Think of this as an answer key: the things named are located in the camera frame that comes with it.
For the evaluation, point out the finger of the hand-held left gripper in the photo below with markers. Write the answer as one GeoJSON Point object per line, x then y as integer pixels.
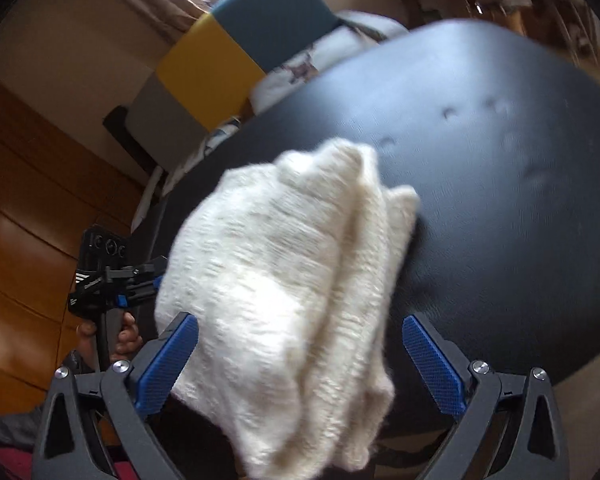
{"type": "Point", "coordinates": [135, 280]}

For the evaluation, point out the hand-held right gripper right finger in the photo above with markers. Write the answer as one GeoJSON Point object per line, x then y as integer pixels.
{"type": "Point", "coordinates": [432, 365]}

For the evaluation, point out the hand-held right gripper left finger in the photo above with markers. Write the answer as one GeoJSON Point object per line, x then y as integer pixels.
{"type": "Point", "coordinates": [167, 365]}

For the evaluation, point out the cream knitted sweater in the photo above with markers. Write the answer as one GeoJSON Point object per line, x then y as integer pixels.
{"type": "Point", "coordinates": [280, 285]}

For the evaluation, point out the person's left hand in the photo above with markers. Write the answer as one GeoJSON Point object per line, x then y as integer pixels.
{"type": "Point", "coordinates": [129, 337]}

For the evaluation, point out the wooden wardrobe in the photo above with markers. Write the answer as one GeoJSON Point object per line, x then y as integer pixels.
{"type": "Point", "coordinates": [30, 210]}

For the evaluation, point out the geometric print pillow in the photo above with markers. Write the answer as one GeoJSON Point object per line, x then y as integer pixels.
{"type": "Point", "coordinates": [219, 136]}

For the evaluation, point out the person's dark red garment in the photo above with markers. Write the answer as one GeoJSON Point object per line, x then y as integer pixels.
{"type": "Point", "coordinates": [10, 465]}

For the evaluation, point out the deer print pillow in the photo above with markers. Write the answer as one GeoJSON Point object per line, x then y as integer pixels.
{"type": "Point", "coordinates": [300, 67]}

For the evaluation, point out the grey yellow blue sofa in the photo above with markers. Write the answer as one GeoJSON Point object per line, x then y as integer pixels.
{"type": "Point", "coordinates": [260, 15]}

